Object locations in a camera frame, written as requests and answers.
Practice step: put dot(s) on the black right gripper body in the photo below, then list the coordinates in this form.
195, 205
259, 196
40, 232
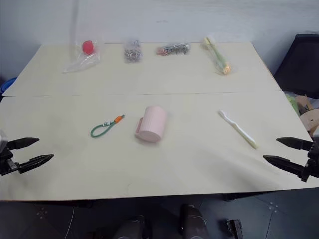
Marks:
313, 161

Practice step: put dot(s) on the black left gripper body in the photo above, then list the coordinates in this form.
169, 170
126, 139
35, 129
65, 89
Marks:
7, 166

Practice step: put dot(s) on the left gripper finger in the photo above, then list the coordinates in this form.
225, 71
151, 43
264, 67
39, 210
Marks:
23, 143
35, 161

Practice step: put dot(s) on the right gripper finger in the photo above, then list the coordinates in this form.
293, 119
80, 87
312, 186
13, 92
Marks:
296, 144
286, 164

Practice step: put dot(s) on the light green soft item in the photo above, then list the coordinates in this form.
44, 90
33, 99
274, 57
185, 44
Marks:
291, 99

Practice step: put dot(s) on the white toothbrush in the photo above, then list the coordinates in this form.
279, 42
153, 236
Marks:
238, 129

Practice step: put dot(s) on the blue plastic basin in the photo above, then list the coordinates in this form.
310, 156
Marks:
7, 84

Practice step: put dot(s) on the black office chair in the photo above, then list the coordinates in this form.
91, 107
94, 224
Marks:
300, 64

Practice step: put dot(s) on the black ridged foot block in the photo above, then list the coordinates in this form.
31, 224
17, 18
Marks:
234, 228

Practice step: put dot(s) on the plastic bag with red ball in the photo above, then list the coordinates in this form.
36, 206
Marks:
84, 56

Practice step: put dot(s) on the dark rounded shape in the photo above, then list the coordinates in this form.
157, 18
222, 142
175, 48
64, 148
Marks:
132, 227
193, 221

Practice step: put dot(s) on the bag of yellow green sticks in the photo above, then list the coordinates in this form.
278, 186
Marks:
218, 56

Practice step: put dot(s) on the pink ribbed cup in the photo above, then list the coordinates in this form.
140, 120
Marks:
152, 123

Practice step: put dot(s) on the plastic bag of metal parts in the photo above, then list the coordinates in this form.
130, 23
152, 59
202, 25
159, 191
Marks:
133, 51

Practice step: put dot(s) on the bag of clips red tag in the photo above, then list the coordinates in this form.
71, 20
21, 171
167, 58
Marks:
173, 49

